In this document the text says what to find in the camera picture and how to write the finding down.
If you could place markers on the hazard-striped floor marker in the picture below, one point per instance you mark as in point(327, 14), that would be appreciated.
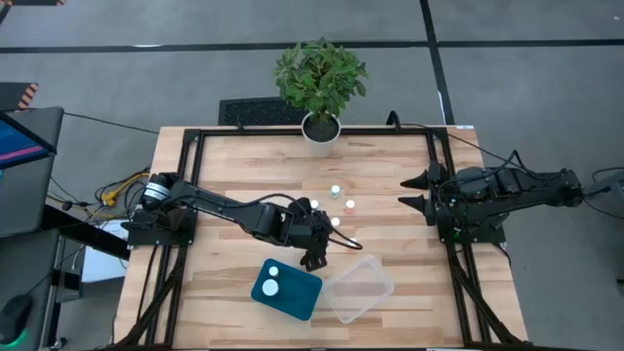
point(27, 95)

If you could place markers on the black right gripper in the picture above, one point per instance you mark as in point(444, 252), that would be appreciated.
point(444, 195)

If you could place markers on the black aluminium table frame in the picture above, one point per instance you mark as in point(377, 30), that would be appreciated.
point(317, 131)

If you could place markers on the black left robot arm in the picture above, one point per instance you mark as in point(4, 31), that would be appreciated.
point(219, 200)

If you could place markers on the small orange pill bottle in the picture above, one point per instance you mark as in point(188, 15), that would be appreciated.
point(273, 271)

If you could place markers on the white box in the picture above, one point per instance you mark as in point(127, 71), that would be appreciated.
point(102, 265)

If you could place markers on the red-tinted pill bottle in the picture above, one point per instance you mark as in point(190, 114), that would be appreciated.
point(349, 205)

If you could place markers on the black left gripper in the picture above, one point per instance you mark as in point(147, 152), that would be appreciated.
point(307, 224)

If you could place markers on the teal plastic bin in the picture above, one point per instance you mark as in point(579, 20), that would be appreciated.
point(297, 297)

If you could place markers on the black computer mouse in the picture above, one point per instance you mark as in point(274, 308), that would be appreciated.
point(14, 317)

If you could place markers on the pale yellow pill bottle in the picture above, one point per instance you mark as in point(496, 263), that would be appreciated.
point(335, 222)

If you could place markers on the green-tinted clear pill bottle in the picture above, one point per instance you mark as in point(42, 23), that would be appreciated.
point(335, 191)

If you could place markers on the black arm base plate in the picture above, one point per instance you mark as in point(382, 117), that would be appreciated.
point(482, 234)
point(146, 234)

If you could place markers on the clear bottle with red pills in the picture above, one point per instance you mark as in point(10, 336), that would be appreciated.
point(314, 204)

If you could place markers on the green leafy plant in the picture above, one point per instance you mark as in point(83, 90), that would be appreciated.
point(317, 78)

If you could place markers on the clear plastic bin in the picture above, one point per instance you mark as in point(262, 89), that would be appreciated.
point(361, 292)

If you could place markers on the large orange pill bottle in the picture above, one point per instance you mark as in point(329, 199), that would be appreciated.
point(270, 287)

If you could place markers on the white plant pot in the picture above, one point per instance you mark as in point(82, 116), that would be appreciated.
point(320, 146)

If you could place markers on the black keyboard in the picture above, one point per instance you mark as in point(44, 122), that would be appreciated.
point(253, 112)

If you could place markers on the monitor with blue screen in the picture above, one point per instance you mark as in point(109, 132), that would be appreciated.
point(19, 141)

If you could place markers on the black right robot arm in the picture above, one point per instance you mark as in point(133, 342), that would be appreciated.
point(536, 187)

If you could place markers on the dark grey desk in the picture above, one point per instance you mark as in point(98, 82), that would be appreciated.
point(29, 263)

